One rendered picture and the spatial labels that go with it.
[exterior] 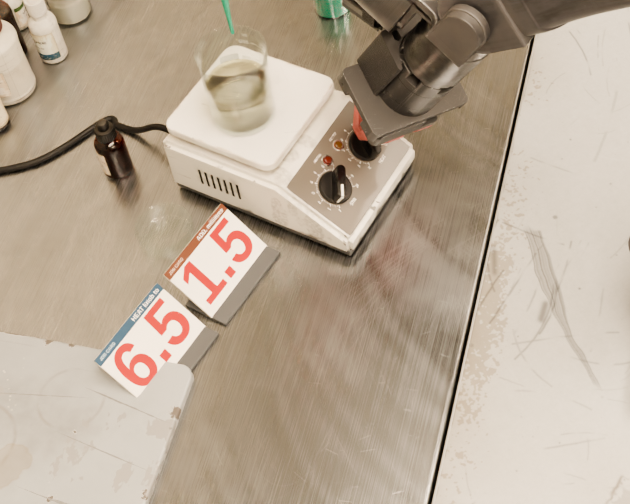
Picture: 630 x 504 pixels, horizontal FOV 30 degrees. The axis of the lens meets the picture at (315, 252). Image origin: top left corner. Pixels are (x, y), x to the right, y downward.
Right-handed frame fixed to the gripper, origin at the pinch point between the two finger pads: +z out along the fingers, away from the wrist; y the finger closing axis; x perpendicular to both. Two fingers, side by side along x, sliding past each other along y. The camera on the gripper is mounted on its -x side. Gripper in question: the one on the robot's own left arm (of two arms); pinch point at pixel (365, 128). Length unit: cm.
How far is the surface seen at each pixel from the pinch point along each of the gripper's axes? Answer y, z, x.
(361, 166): 1.4, 1.5, 2.9
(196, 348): 21.5, 6.9, 11.6
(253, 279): 13.8, 6.8, 8.0
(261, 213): 10.1, 6.9, 2.5
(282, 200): 9.7, 2.5, 3.0
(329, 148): 3.5, 1.5, 0.3
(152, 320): 24.1, 6.6, 7.8
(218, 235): 15.0, 6.6, 3.0
